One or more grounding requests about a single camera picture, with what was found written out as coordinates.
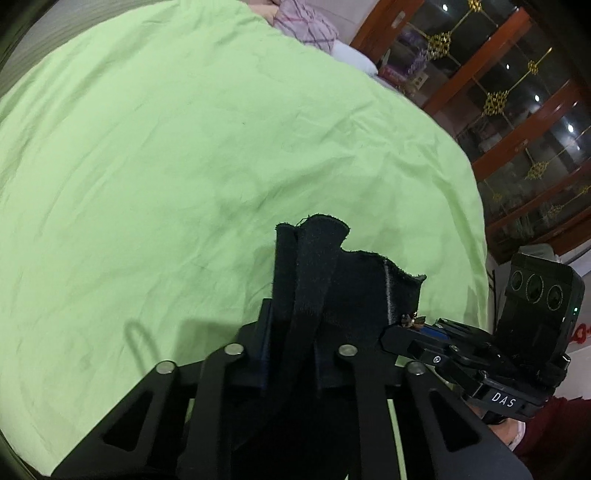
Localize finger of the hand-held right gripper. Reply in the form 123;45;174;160
401;316;498;352
380;325;463;367

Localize purple patterned box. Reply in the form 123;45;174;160
379;10;440;93

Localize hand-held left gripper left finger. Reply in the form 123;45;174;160
53;299;278;480

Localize person's right hand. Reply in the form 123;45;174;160
488;412;528;452

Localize wooden glass-door cabinet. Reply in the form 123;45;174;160
350;0;591;265

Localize black pants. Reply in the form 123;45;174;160
271;213;428;480

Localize white pillow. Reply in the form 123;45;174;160
331;39;380;75

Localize green bed sheet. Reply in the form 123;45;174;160
0;0;491;480

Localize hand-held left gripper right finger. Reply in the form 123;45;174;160
318;340;533;480

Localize pink plaid cloth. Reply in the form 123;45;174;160
272;0;341;54

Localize grey ribbed panel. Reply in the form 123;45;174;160
0;0;153;104

